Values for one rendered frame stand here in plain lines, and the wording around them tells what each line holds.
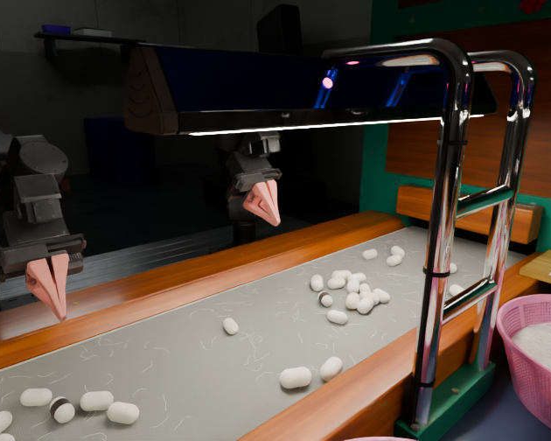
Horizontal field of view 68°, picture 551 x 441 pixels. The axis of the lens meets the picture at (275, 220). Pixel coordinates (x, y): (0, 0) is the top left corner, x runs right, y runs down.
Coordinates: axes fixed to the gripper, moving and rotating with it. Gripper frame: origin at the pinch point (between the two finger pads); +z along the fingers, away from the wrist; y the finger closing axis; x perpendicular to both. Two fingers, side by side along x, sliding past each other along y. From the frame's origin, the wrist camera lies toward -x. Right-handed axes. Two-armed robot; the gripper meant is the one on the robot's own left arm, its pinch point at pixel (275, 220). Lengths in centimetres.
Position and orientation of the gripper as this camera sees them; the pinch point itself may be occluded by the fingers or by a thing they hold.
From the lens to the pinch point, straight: 74.1
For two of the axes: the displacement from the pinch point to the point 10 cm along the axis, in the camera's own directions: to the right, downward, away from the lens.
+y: 7.7, -1.9, 6.1
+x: -4.1, 5.8, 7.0
